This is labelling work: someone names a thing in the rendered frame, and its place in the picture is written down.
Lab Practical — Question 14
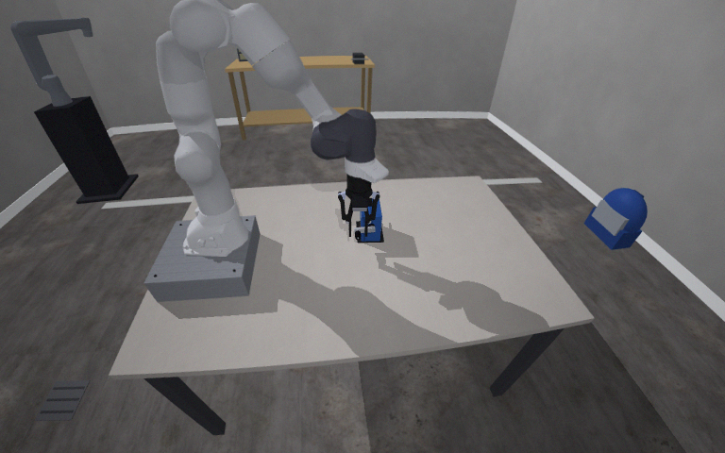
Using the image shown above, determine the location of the blue pencil sharpener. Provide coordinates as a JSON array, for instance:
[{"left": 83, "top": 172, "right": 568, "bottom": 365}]
[{"left": 354, "top": 201, "right": 384, "bottom": 243}]

